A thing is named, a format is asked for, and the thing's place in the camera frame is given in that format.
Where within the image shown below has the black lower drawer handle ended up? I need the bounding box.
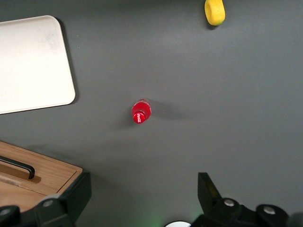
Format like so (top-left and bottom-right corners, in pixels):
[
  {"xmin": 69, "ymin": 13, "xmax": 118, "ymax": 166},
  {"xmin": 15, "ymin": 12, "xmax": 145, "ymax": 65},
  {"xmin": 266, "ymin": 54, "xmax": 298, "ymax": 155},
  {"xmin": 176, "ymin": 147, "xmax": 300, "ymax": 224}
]
[{"xmin": 0, "ymin": 155, "xmax": 36, "ymax": 180}]

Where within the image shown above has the red cola bottle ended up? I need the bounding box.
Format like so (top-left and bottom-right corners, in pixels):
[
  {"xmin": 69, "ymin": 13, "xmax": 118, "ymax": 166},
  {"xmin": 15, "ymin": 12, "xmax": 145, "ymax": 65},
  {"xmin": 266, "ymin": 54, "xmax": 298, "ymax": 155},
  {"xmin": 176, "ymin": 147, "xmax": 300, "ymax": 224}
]
[{"xmin": 131, "ymin": 98, "xmax": 152, "ymax": 125}]

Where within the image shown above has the yellow lemon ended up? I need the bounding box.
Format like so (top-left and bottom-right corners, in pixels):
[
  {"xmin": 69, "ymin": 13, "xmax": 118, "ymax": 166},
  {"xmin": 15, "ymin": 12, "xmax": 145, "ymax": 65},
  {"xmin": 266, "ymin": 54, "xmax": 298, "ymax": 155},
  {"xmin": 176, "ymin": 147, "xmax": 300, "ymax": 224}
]
[{"xmin": 204, "ymin": 0, "xmax": 226, "ymax": 26}]

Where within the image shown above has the beige plastic tray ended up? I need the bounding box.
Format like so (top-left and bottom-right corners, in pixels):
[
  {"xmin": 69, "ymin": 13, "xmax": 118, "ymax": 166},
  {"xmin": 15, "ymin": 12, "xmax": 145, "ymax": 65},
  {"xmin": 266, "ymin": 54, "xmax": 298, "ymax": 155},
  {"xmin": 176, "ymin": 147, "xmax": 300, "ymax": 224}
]
[{"xmin": 0, "ymin": 15, "xmax": 76, "ymax": 115}]

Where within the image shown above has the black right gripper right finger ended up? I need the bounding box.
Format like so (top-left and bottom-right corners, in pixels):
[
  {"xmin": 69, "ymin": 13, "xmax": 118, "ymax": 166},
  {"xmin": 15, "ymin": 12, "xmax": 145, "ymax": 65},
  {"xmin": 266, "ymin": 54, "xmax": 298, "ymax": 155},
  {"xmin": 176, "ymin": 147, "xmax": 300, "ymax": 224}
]
[{"xmin": 191, "ymin": 172, "xmax": 243, "ymax": 227}]

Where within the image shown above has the oak wooden drawer cabinet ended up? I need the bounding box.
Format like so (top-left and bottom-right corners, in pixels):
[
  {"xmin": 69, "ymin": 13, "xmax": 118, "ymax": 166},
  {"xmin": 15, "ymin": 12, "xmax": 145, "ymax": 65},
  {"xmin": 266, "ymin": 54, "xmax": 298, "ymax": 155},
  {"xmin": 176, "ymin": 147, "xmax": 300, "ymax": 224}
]
[{"xmin": 0, "ymin": 141, "xmax": 84, "ymax": 213}]

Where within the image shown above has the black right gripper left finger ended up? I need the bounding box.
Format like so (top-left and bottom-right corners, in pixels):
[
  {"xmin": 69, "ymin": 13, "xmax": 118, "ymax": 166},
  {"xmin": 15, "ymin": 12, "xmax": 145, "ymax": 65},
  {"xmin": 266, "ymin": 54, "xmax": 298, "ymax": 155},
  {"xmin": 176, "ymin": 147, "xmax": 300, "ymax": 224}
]
[{"xmin": 35, "ymin": 172, "xmax": 92, "ymax": 227}]

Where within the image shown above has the wooden drawer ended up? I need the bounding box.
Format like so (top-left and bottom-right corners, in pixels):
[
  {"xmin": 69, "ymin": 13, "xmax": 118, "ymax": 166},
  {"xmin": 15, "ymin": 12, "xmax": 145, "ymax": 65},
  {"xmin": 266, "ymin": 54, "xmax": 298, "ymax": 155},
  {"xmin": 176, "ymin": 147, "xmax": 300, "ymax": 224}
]
[
  {"xmin": 0, "ymin": 177, "xmax": 58, "ymax": 213},
  {"xmin": 0, "ymin": 141, "xmax": 84, "ymax": 195}
]

